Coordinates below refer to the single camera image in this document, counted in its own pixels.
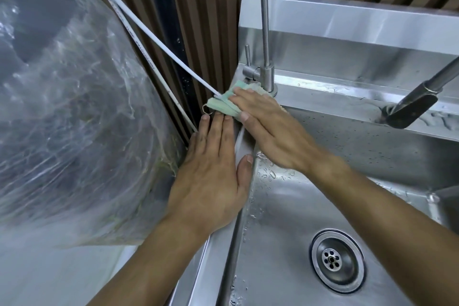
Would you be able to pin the dark grey faucet sprayer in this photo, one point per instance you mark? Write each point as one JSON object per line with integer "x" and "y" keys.
{"x": 412, "y": 105}

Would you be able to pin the round steel sink drain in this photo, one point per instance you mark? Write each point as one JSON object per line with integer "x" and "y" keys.
{"x": 337, "y": 261}

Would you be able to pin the person's right thumb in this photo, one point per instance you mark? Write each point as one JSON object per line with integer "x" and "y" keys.
{"x": 245, "y": 116}

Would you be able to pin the thin steel water tap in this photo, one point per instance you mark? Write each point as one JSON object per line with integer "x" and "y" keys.
{"x": 264, "y": 29}

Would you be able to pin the person's left forearm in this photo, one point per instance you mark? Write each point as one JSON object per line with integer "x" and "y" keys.
{"x": 150, "y": 266}

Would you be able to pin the grey wrapped appliance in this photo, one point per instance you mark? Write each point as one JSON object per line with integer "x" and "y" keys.
{"x": 25, "y": 15}

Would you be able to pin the person's left thumb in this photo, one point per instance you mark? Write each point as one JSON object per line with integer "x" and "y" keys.
{"x": 246, "y": 176}

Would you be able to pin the person's left hand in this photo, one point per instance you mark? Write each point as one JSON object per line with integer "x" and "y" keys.
{"x": 208, "y": 180}

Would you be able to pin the person's left little finger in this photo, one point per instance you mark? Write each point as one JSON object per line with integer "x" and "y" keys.
{"x": 191, "y": 144}

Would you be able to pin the person's left middle finger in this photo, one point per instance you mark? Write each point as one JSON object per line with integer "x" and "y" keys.
{"x": 217, "y": 135}

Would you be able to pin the green cleaning cloth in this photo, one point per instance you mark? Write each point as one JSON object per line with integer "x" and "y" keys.
{"x": 220, "y": 104}

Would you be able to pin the stainless steel sink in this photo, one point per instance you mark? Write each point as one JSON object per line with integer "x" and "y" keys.
{"x": 322, "y": 65}

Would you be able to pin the person's right forearm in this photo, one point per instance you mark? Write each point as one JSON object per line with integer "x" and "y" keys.
{"x": 387, "y": 230}

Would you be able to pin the person's right hand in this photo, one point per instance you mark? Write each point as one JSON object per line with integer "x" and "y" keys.
{"x": 276, "y": 133}

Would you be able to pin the white plastic tube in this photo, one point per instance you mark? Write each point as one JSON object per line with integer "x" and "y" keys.
{"x": 150, "y": 35}
{"x": 154, "y": 69}

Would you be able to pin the clear plastic wrap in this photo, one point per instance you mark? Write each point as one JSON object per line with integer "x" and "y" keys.
{"x": 82, "y": 130}

